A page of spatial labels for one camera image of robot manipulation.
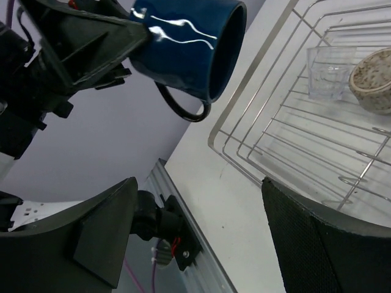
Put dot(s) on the small clear glass cup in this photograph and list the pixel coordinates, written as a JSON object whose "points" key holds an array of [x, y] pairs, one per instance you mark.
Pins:
{"points": [[328, 69]]}

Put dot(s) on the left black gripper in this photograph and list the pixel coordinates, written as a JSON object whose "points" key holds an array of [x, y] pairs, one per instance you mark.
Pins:
{"points": [[83, 45]]}

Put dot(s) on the aluminium mounting rail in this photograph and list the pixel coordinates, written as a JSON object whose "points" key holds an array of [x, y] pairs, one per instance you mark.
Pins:
{"points": [[206, 274]]}

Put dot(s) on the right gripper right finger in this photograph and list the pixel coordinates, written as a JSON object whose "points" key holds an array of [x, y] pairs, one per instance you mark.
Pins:
{"points": [[322, 250]]}

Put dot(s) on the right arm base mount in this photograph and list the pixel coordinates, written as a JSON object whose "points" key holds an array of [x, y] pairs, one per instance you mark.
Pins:
{"points": [[168, 223]]}

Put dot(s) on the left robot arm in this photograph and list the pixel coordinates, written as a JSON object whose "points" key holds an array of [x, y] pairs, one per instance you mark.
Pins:
{"points": [[82, 46]]}

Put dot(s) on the steel wire dish rack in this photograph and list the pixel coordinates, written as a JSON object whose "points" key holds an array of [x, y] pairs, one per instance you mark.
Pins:
{"points": [[333, 152]]}

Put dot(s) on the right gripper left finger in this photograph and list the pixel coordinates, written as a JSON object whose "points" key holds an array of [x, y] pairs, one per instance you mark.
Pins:
{"points": [[80, 249]]}

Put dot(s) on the speckled beige small cup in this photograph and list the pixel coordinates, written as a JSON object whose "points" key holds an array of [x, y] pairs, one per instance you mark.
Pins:
{"points": [[369, 82]]}

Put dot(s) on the dark blue glossy mug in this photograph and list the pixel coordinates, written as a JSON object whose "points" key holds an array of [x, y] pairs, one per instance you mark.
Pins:
{"points": [[192, 50]]}

